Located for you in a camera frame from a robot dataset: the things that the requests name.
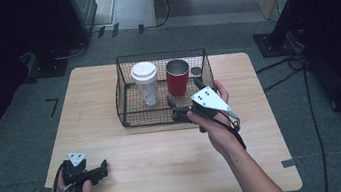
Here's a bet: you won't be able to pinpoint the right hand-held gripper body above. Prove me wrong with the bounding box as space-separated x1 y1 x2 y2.
187 81 242 136

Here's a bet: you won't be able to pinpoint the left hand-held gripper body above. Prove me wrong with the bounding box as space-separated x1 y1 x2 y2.
58 150 97 192

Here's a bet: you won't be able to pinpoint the red metal cup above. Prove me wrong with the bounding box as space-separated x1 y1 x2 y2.
164 57 193 98

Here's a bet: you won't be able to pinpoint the black wire mesh basket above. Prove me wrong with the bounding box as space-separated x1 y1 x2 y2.
109 43 220 132

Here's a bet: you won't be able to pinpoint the clear cup with white lid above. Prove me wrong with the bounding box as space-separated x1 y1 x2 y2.
129 59 163 110

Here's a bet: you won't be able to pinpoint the person's right hand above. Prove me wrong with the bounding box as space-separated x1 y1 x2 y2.
182 77 248 162

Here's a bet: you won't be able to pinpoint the dark round tag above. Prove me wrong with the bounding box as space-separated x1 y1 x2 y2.
190 65 204 77

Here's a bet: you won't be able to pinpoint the black cabinet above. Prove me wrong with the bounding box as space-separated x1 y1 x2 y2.
57 0 103 48

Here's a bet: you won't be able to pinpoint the right hand-held gripper black cable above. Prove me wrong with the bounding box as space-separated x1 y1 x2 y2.
209 108 248 155

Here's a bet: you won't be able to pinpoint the black stand with base plate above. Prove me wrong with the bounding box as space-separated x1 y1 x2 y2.
247 0 325 62

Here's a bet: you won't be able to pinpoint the black floor cables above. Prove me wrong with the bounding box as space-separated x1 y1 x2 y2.
253 51 332 192

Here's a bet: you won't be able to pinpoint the black stand base with cables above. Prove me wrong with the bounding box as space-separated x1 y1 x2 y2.
19 41 93 84

